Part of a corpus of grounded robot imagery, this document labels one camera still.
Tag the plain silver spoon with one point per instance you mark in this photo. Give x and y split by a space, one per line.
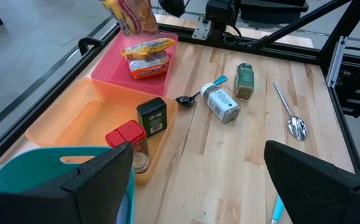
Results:
297 127

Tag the red ramen packet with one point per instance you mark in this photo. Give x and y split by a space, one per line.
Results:
136 15

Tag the yellow ramen packet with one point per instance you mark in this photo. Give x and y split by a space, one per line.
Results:
148 48

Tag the black frame clamp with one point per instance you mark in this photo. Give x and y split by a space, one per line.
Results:
84 43

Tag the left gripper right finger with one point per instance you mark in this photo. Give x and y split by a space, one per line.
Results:
316 193

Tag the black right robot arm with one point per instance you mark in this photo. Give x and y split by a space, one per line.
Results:
223 12

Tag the white snack packet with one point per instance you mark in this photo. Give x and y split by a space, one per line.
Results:
148 67

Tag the dark green spice tin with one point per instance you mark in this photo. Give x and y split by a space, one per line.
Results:
151 116

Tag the silver aluminium bracket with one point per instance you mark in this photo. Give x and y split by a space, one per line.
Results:
336 62

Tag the white label spice jar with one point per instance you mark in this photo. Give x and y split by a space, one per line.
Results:
221 104

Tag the black aluminium table frame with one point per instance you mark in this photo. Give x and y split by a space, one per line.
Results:
276 51

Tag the red spice tin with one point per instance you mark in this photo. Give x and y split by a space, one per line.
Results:
125 132

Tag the orange plastic tray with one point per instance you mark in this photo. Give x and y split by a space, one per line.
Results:
74 118

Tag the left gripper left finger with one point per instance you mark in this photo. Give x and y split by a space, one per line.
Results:
74 193

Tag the green label spice jar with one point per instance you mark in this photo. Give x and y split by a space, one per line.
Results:
245 81

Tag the pink plastic tray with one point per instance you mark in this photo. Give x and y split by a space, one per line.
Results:
111 68

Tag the teal green plastic bin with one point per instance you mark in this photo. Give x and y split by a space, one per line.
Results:
27 168

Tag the small glass spice jar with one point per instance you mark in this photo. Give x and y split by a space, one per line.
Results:
140 160

